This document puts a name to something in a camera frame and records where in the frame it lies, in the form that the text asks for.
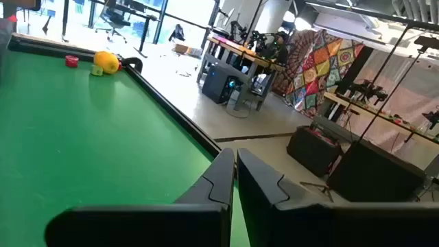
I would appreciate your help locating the red toy produce piece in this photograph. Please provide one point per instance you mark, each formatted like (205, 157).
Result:
(72, 61)

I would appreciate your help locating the green table mat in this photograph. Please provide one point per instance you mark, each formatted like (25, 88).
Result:
(85, 137)

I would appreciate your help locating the green toy produce piece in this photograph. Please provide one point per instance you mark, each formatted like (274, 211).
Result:
(97, 70)

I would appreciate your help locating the black light stand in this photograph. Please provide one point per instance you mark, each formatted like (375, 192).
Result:
(391, 95)

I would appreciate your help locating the black background robot arm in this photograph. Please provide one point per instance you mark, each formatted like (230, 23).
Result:
(367, 91)

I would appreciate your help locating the long wooden table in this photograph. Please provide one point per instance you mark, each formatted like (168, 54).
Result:
(377, 115)

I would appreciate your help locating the black desk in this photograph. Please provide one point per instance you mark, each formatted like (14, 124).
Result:
(145, 32)

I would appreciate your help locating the black table frame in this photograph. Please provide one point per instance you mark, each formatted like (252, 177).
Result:
(171, 106)

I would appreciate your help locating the black frame clamp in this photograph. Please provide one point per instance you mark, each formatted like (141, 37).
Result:
(135, 62)

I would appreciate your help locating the orange-yellow toy mango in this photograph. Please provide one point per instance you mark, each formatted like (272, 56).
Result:
(106, 62)

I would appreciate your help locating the dark bag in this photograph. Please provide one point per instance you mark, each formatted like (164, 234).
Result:
(177, 33)

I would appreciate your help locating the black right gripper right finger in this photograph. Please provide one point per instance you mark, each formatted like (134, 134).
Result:
(267, 212)

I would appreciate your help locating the cardboard box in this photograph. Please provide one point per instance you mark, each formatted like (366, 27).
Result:
(183, 48)

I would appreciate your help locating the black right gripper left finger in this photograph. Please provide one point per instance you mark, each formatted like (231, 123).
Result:
(205, 223)

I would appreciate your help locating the person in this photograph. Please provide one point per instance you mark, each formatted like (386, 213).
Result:
(281, 48)

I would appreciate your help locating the black robot arms on workbench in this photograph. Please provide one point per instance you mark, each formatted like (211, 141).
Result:
(255, 39)

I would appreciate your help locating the wooden workbench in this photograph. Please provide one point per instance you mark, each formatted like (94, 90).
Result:
(254, 59)

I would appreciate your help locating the black office chair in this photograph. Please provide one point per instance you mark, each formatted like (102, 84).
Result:
(115, 20)

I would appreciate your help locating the large black equipment case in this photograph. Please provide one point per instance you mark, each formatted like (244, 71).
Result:
(374, 171)

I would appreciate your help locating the black computer tower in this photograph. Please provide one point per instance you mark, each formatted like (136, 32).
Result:
(219, 82)

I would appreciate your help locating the colourful patchwork quilt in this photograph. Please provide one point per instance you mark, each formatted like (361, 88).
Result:
(319, 72)

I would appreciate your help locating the small black equipment case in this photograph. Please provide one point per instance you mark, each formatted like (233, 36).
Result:
(312, 151)

